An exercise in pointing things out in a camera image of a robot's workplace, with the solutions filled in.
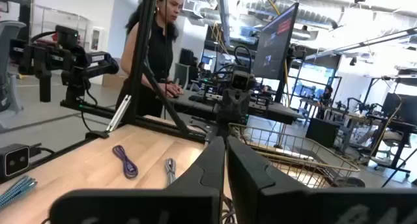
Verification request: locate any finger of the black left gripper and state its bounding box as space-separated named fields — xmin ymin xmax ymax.
xmin=18 ymin=47 xmax=34 ymax=76
xmin=38 ymin=70 xmax=52 ymax=103

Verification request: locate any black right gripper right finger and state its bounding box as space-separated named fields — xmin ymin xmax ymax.
xmin=227 ymin=135 xmax=417 ymax=224

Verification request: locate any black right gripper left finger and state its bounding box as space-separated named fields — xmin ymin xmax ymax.
xmin=48 ymin=136 xmax=226 ymax=224

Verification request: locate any light grey braided USB-C cable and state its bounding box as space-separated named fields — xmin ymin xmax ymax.
xmin=164 ymin=158 xmax=177 ymax=188

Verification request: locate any gold wire basket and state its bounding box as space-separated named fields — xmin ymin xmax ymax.
xmin=227 ymin=122 xmax=362 ymax=189

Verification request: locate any purple braided USB-C cable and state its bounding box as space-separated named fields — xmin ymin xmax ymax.
xmin=112 ymin=145 xmax=139 ymax=180

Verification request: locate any teal braided USB-C cable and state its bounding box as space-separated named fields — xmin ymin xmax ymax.
xmin=0 ymin=175 xmax=38 ymax=209

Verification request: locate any grey office chair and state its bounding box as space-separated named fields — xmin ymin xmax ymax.
xmin=0 ymin=20 xmax=27 ymax=114

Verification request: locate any silver aluminium strut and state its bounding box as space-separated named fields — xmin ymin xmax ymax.
xmin=106 ymin=94 xmax=132 ymax=133

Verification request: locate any black desk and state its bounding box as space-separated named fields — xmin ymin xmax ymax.
xmin=164 ymin=89 xmax=306 ymax=126

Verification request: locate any black box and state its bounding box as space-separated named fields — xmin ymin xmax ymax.
xmin=305 ymin=117 xmax=340 ymax=149

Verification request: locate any person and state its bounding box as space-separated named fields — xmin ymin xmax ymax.
xmin=317 ymin=85 xmax=335 ymax=120
xmin=115 ymin=0 xmax=185 ymax=119

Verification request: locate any black computer monitor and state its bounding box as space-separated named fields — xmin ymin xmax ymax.
xmin=252 ymin=2 xmax=300 ymax=81

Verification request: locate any black background monitor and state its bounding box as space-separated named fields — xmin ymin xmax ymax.
xmin=381 ymin=92 xmax=417 ymax=124

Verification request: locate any ceiling light strip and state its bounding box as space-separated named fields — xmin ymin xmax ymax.
xmin=304 ymin=27 xmax=417 ymax=61

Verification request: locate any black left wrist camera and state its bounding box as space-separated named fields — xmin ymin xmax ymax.
xmin=54 ymin=24 xmax=79 ymax=51

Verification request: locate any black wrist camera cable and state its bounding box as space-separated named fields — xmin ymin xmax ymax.
xmin=30 ymin=31 xmax=57 ymax=44

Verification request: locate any black table-level camera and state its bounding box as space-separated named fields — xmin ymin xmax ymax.
xmin=0 ymin=143 xmax=32 ymax=182

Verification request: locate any black camera on stand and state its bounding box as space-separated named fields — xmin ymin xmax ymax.
xmin=216 ymin=63 xmax=258 ymax=137

